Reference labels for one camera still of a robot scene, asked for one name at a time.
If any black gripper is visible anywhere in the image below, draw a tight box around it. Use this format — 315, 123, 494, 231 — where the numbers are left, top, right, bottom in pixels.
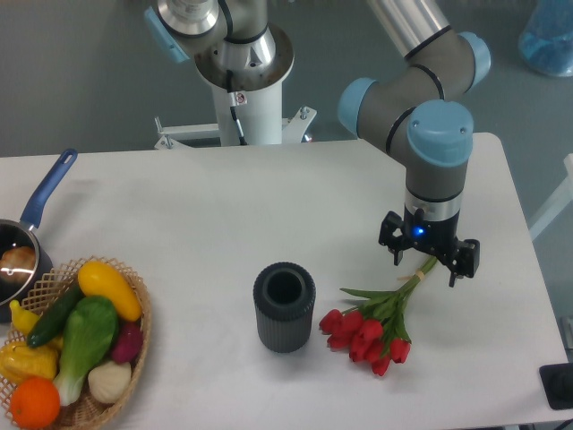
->
379, 208, 480, 288

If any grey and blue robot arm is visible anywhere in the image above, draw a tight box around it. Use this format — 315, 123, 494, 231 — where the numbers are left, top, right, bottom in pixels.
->
144, 1, 491, 280

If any red tulip bouquet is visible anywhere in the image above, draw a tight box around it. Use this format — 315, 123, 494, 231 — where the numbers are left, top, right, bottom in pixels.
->
319, 257, 438, 377

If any dark grey ribbed vase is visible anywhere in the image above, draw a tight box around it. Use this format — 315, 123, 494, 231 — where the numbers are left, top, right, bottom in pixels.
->
253, 262, 316, 353

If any black device at edge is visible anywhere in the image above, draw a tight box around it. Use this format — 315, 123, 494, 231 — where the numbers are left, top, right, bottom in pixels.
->
539, 363, 572, 410

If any blue glass flask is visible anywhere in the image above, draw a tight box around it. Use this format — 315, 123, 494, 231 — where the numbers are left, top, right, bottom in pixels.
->
518, 0, 572, 77

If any purple red onion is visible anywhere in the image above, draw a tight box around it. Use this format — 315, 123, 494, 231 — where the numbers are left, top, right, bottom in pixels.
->
110, 322, 143, 364

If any yellow squash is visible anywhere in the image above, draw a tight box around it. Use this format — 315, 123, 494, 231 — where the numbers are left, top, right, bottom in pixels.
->
77, 261, 142, 323

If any white garlic bulb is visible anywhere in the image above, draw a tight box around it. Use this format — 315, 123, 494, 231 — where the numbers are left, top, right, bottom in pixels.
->
88, 360, 132, 404

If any green bok choy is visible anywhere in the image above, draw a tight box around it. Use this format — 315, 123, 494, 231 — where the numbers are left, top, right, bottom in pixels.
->
54, 296, 119, 407

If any green cucumber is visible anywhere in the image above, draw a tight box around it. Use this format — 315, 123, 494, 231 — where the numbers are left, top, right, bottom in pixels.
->
26, 283, 84, 348

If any yellow banana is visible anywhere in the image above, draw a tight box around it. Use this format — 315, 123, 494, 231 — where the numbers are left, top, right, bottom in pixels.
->
9, 300, 64, 351

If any brown bread roll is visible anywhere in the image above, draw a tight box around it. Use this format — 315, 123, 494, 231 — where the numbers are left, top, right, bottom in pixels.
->
1, 246, 36, 285

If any orange fruit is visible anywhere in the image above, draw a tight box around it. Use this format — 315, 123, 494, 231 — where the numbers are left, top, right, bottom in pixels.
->
9, 377, 60, 429

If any yellow corn cob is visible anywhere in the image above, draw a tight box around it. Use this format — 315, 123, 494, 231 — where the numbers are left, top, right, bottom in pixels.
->
1, 341, 59, 385

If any white frame at right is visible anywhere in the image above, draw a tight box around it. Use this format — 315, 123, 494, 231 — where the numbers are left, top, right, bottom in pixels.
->
528, 153, 572, 241

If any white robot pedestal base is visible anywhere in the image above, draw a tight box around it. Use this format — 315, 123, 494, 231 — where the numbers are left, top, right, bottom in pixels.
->
153, 24, 318, 151

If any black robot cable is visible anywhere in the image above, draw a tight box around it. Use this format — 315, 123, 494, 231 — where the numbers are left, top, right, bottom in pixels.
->
226, 70, 248, 147

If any blue handled saucepan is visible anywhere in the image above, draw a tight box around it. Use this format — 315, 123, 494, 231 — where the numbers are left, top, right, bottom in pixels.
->
1, 149, 78, 323

